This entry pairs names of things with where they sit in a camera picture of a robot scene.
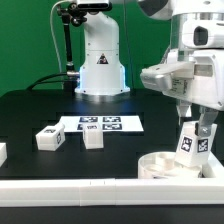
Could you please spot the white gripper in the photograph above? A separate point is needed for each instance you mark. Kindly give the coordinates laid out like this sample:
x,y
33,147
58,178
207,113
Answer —
x,y
196,76

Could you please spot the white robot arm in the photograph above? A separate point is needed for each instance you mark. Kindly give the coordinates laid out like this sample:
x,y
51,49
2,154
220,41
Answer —
x,y
195,25

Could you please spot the white sheet with tags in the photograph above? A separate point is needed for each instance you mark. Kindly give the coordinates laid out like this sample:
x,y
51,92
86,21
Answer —
x,y
107,123

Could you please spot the white U-shaped obstacle fence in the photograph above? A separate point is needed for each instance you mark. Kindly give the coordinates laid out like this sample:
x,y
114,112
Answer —
x,y
209,189

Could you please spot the white round stool seat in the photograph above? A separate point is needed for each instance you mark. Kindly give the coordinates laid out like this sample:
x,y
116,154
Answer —
x,y
162,165

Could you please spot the black camera stand pole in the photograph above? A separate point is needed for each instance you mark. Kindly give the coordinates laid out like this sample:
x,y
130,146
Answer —
x,y
70,15

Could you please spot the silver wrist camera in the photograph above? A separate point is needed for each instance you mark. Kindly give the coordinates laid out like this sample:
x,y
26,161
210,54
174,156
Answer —
x,y
171,78

